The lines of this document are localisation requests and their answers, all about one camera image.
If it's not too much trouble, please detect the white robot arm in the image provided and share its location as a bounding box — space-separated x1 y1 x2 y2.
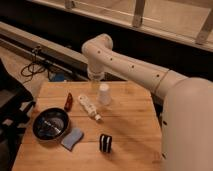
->
82 34 213 171

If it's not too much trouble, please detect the black white striped eraser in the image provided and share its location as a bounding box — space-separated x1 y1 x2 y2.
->
99 134 112 153

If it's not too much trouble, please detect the white tube bottle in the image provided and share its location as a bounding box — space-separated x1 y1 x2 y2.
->
78 94 101 121

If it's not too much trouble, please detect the blue object on floor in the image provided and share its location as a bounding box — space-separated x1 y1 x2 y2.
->
50 73 65 82

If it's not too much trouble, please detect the small red brown bottle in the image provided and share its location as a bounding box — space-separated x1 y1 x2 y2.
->
64 93 73 112

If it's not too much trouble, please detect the blue sponge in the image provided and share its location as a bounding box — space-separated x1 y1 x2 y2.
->
61 128 84 151

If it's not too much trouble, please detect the black round pan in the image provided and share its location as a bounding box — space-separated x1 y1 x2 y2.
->
32 108 70 141

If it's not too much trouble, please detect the black chair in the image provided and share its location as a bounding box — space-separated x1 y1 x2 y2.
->
0 59 35 171

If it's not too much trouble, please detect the black cable bundle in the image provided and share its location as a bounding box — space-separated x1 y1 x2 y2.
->
20 46 51 84

